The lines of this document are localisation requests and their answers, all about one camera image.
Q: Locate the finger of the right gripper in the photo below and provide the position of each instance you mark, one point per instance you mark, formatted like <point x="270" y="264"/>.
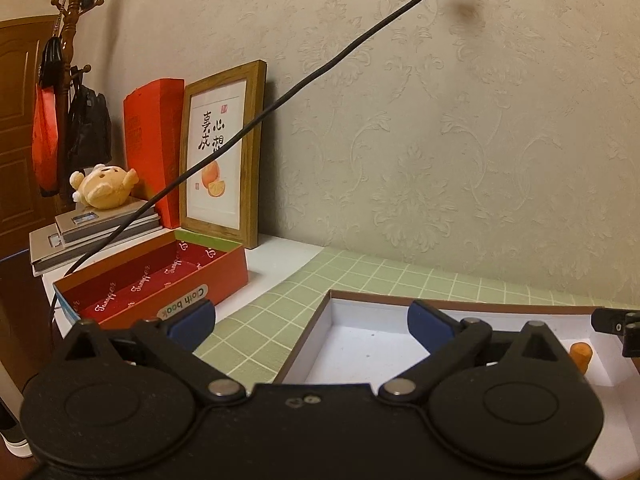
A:
<point x="625" y="324"/>

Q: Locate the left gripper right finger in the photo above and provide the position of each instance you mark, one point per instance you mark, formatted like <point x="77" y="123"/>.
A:
<point x="452" y="346"/>

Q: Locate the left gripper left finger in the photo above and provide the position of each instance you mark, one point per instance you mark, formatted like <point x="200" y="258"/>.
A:
<point x="171" y="344"/>

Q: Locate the orange carrot chunk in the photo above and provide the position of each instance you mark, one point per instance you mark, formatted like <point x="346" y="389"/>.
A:
<point x="581" y="354"/>

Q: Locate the red open gift box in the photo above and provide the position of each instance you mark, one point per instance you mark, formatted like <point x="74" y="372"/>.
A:
<point x="154" y="279"/>

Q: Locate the brown shallow cardboard box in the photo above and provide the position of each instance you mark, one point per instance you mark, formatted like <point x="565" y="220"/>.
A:
<point x="513" y="389"/>

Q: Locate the grey stacked books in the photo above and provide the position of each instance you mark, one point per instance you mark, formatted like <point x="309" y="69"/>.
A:
<point x="75" y="233"/>

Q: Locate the wooden framed orange picture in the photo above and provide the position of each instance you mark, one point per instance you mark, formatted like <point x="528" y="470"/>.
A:
<point x="220" y="198"/>

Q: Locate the plush bear toy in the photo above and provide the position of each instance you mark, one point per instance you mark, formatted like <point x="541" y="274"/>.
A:
<point x="105" y="187"/>

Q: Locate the black hanging bag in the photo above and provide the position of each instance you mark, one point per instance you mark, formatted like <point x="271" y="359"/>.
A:
<point x="89" y="136"/>

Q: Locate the red hanging bag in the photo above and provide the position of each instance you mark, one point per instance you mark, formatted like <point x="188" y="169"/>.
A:
<point x="47" y="145"/>

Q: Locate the wooden coat rack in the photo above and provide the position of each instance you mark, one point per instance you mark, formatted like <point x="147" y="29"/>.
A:
<point x="70" y="13"/>

